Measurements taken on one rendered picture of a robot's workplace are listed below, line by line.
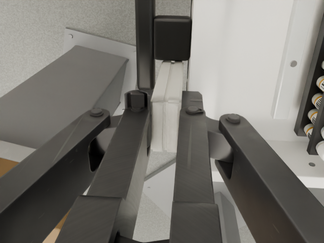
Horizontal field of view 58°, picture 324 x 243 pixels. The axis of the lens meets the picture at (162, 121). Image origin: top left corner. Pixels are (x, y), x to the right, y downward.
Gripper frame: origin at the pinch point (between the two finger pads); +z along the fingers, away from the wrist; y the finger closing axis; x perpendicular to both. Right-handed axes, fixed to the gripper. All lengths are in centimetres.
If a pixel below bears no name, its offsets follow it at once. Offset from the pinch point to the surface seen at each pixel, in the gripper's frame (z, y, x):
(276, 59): 10.1, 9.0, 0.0
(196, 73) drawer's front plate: 1.0, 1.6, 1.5
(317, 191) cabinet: 42, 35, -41
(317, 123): 3.9, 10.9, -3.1
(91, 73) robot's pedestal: 68, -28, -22
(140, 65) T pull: 2.5, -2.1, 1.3
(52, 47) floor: 94, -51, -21
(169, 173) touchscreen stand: 91, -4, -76
